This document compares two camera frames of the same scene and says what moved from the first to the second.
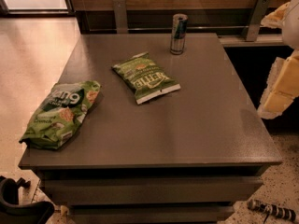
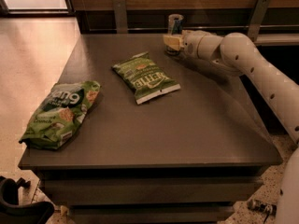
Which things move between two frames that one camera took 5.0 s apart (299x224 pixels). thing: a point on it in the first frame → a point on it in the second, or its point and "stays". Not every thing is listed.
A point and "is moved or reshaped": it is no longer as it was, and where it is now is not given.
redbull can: x=179 y=22 is moved or reshaped
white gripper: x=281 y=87 → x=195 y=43
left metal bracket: x=121 y=16 stays
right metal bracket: x=257 y=18 stays
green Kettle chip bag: x=146 y=77 stays
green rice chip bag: x=61 y=114 stays
